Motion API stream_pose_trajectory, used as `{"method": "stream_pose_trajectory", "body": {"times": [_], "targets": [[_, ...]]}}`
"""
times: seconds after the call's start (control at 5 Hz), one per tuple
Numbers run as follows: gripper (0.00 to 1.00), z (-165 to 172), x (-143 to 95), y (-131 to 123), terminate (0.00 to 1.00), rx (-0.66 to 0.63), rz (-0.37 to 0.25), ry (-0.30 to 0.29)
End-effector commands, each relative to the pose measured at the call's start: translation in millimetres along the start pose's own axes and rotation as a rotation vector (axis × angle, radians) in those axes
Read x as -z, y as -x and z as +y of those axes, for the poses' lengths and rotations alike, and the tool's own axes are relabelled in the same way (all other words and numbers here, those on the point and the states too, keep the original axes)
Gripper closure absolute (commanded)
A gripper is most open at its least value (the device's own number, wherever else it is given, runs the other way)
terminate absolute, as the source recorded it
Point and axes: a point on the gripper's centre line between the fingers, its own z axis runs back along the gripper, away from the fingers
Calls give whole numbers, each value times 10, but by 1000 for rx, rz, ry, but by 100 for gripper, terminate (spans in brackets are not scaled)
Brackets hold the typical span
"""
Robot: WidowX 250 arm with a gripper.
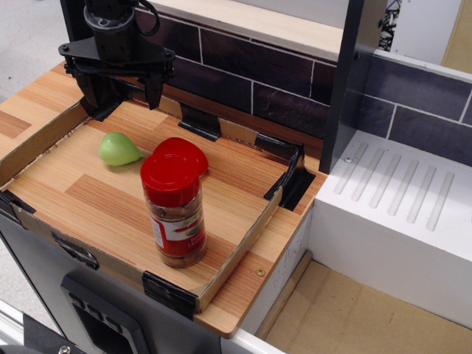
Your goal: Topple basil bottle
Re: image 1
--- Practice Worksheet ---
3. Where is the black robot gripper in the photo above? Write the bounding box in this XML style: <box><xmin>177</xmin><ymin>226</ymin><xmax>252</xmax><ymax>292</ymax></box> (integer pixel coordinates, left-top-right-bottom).
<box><xmin>58</xmin><ymin>7</ymin><xmax>175</xmax><ymax>110</ymax></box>

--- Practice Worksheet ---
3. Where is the basil bottle with red lid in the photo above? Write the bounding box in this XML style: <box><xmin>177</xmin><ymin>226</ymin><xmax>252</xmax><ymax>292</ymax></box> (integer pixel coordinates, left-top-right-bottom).
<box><xmin>141</xmin><ymin>153</ymin><xmax>207</xmax><ymax>268</ymax></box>

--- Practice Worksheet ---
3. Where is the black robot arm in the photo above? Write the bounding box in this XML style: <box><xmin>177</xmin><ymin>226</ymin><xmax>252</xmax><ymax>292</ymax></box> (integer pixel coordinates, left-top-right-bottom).
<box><xmin>58</xmin><ymin>1</ymin><xmax>175</xmax><ymax>109</ymax></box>

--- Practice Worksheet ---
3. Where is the green plastic pear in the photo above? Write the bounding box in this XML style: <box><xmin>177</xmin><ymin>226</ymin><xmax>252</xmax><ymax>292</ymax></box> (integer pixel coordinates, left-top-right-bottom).
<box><xmin>99</xmin><ymin>132</ymin><xmax>145</xmax><ymax>167</ymax></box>

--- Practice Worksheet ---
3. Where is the red and white toy piece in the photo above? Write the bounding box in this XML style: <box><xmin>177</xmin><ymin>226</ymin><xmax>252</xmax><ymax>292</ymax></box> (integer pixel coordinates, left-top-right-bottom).
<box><xmin>153</xmin><ymin>137</ymin><xmax>209</xmax><ymax>177</ymax></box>

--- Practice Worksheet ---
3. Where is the light wooden shelf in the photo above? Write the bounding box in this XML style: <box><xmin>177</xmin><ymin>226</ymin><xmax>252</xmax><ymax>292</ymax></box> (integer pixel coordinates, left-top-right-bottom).
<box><xmin>151</xmin><ymin>0</ymin><xmax>343</xmax><ymax>62</ymax></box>

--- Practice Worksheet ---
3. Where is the white sink drainboard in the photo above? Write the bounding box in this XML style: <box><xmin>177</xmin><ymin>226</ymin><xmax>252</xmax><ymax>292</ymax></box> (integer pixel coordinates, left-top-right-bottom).
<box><xmin>309</xmin><ymin>132</ymin><xmax>471</xmax><ymax>327</ymax></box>

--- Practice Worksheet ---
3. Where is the dark grey vertical post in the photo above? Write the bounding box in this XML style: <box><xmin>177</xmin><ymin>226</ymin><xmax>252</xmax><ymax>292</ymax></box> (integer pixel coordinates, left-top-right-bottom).
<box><xmin>319</xmin><ymin>0</ymin><xmax>386</xmax><ymax>174</ymax></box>

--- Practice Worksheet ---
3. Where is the black cable bundle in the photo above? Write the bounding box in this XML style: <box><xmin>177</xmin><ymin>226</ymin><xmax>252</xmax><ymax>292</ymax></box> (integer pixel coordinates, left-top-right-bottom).
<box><xmin>377</xmin><ymin>0</ymin><xmax>400</xmax><ymax>52</ymax></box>

